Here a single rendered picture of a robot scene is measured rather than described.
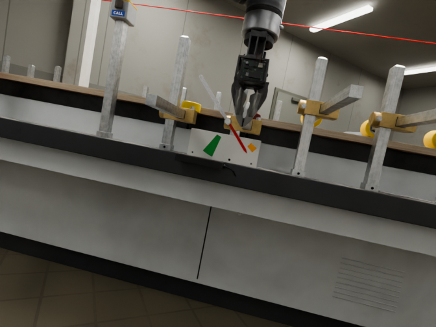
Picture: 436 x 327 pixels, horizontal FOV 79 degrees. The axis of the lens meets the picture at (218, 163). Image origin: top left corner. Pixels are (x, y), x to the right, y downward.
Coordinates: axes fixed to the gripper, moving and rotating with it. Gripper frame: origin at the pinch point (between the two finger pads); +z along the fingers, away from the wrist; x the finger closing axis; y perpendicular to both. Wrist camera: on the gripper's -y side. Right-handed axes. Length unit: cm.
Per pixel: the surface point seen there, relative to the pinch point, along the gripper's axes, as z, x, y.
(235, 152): 7.5, -2.4, -29.1
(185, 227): 46, -20, -53
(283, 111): -109, 47, -534
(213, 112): -7.7, -16.6, -45.4
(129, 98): -7, -55, -45
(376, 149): -3, 44, -30
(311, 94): -17.5, 19.5, -29.1
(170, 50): -149, -174, -380
